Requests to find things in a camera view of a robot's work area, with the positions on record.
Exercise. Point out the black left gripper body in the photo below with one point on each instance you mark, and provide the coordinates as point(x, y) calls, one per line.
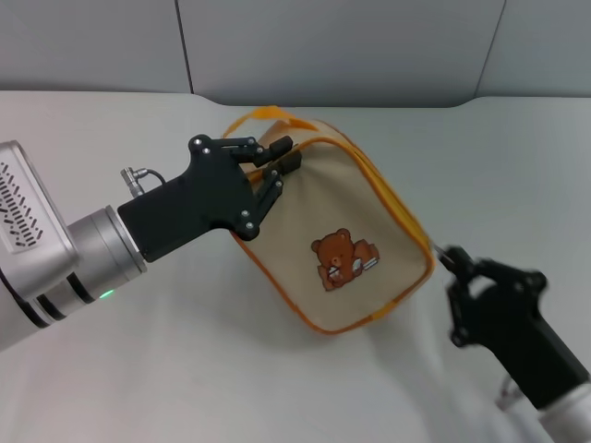
point(198, 203)

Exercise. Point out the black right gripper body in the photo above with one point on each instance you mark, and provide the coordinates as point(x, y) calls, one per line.
point(522, 332)

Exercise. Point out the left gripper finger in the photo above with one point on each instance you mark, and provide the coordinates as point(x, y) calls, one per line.
point(270, 189)
point(272, 150)

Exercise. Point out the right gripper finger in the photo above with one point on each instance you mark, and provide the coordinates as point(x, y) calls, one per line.
point(480, 265)
point(458, 300)

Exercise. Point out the beige bear food bag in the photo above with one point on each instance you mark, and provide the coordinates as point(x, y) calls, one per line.
point(332, 217)

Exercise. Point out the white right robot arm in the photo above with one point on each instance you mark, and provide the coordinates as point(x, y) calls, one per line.
point(563, 415)

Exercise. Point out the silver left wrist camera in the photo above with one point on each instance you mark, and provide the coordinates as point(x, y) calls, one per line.
point(32, 217)

